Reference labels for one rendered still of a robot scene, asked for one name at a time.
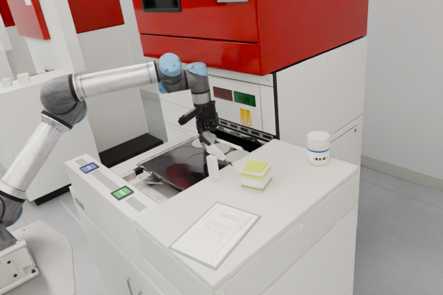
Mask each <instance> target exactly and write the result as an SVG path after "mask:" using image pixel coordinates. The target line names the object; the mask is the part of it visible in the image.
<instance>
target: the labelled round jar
mask: <svg viewBox="0 0 443 295"><path fill-rule="evenodd" d="M307 160H308V162H309V163H310V164H312V165H317V166H321V165H325V164H327V163H328V162H329V160H330V135H329V133H327V132H325V131H319V130H317V131H312V132H309V133H308V134H307Z"/></svg>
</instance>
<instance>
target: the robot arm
mask: <svg viewBox="0 0 443 295"><path fill-rule="evenodd" d="M155 83H158V88H159V92H160V93H161V94H170V93H173V92H180V91H185V90H191V96H192V102H193V105H194V108H193V109H191V110H190V111H189V112H188V113H186V114H184V115H182V116H180V117H179V120H178V123H179V124H180V125H181V126H182V125H184V124H186V123H188V122H189V121H190V120H191V119H193V118H194V117H196V118H195V119H196V129H197V130H198V134H201V135H202V136H203V137H205V138H206V139H207V140H208V141H209V142H210V143H211V144H213V143H214V142H215V139H216V135H215V134H212V133H211V132H210V131H217V126H218V124H219V120H218V112H216V106H215V104H216V100H211V95H210V86H209V80H208V71H207V68H206V64H205V63H203V62H195V63H190V64H188V65H187V69H186V70H183V71H182V64H181V60H180V58H179V57H178V56H176V55H175V54H173V53H166V54H164V55H162V56H161V57H160V59H159V60H157V61H150V62H146V63H140V64H136V65H130V66H126V67H119V68H113V69H109V70H103V71H99V72H93V73H90V74H83V75H77V74H75V73H72V74H66V75H63V76H58V77H56V78H53V79H51V80H50V81H48V82H46V83H45V84H44V86H43V87H42V89H41V91H40V101H41V103H42V105H43V106H44V109H43V111H42V112H41V113H40V116H41V119H42V120H41V122H40V123H39V125H38V126H37V127H36V129H35V131H34V132H33V133H32V135H31V137H30V138H29V139H28V141H27V142H26V144H25V145H24V147H23V148H22V149H21V151H20V153H19V154H18V155H17V157H16V159H15V160H14V161H13V163H12V165H11V166H10V167H9V169H8V170H7V172H6V173H5V175H4V176H3V178H2V179H1V180H0V251H3V250H5V249H7V248H9V247H11V246H13V245H15V244H16V242H17V241H18V240H17V239H16V238H15V237H14V236H13V235H12V234H11V233H10V232H9V231H8V230H7V229H6V228H7V227H9V226H11V225H13V224H15V223H16V222H17V221H18V220H19V219H20V217H21V215H22V212H23V203H24V202H25V200H26V198H27V197H26V190H27V189H28V187H29V185H30V184H31V183H32V181H33V179H34V178H35V176H36V175H37V173H38V172H39V170H40V169H41V167H42V165H43V164H44V163H45V161H46V159H47V158H48V157H49V155H50V153H51V152H52V150H53V148H54V147H55V146H56V144H57V143H58V141H59V139H60V138H61V136H62V135H63V133H65V132H68V131H71V129H72V128H73V126H74V125H75V124H77V123H79V122H81V121H82V120H83V119H84V118H85V116H86V113H87V104H86V102H85V100H84V98H85V97H91V96H95V95H100V94H106V93H110V92H116V91H119V90H126V89H129V88H135V87H139V86H145V85H149V84H155Z"/></svg>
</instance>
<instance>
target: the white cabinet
mask: <svg viewBox="0 0 443 295"><path fill-rule="evenodd" d="M70 191H71V194H72V197H73V200H74V203H75V205H76V209H77V211H78V215H79V217H80V220H81V223H82V226H83V229H84V231H85V234H86V237H87V240H88V243H89V246H90V249H91V251H92V255H93V257H94V261H95V263H96V266H97V268H98V272H99V274H100V278H101V280H102V283H103V287H104V289H105V293H106V294H107V295H182V294H181V293H180V292H179V291H178V290H177V289H176V288H175V287H174V286H173V285H172V284H171V283H170V282H169V281H168V280H167V279H166V278H164V277H163V276H162V275H161V274H160V273H159V272H158V271H157V270H156V269H155V268H154V267H153V266H152V265H151V264H150V263H148V262H147V261H146V260H145V259H144V258H143V259H142V258H141V257H140V256H139V255H138V254H137V253H136V252H135V251H134V250H133V249H132V248H131V247H130V246H129V245H128V244H127V243H126V242H125V241H124V240H123V239H122V238H121V237H120V236H119V235H118V234H117V233H116V232H115V231H114V230H113V229H112V228H110V227H109V226H108V225H107V224H106V223H105V222H104V221H103V220H102V219H101V218H100V217H99V216H98V215H97V214H96V213H95V212H94V211H92V210H91V209H90V208H89V207H88V206H87V205H86V204H85V203H84V202H83V201H82V200H81V199H80V198H79V197H78V196H77V195H76V194H75V193H74V192H73V191H72V190H71V189H70ZM356 228H357V204H356V205H355V206H353V207H352V208H351V209H350V210H349V211H348V212H347V213H346V214H345V215H344V216H343V217H342V218H341V219H340V220H339V221H338V222H337V223H336V224H335V225H334V226H332V227H331V228H330V229H329V230H328V231H327V232H326V233H325V234H324V235H323V236H321V237H320V238H319V239H318V240H317V241H316V242H315V243H314V244H313V245H312V246H311V247H310V248H309V249H308V250H307V251H306V252H305V253H304V254H303V255H302V256H300V257H299V258H298V259H297V260H296V261H295V262H294V263H293V264H292V265H291V266H289V267H288V268H287V269H286V270H285V271H284V272H283V273H282V274H281V275H280V276H279V277H278V278H277V279H276V280H275V281H274V282H273V283H272V284H271V285H270V286H268V287H267V288H266V289H265V290H264V291H263V292H262V293H261V294H260V295H353V277H354V264H355V240H356Z"/></svg>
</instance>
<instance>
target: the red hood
mask: <svg viewBox="0 0 443 295"><path fill-rule="evenodd" d="M132 1H133V7H134V13H135V17H136V23H137V26H138V32H139V36H140V42H141V46H142V51H143V55H144V56H145V57H151V58H156V59H160V57H161V56H162V55H164V54H166V53H173V54H175V55H176V56H178V57H179V58H180V60H181V62H182V63H187V64H190V63H195V62H203V63H205V64H206V67H210V68H218V69H222V70H230V71H234V72H242V73H246V74H253V75H258V76H264V75H266V74H269V73H271V72H273V71H276V70H279V69H281V68H283V67H286V66H289V65H292V64H293V63H296V62H299V61H302V60H303V59H306V58H309V57H312V56H313V55H316V54H319V53H321V52H324V51H327V50H329V49H331V48H334V47H337V46H339V45H341V44H344V43H347V42H349V41H351V40H354V39H357V38H360V37H361V36H364V35H366V34H367V22H368V9H369V0H132Z"/></svg>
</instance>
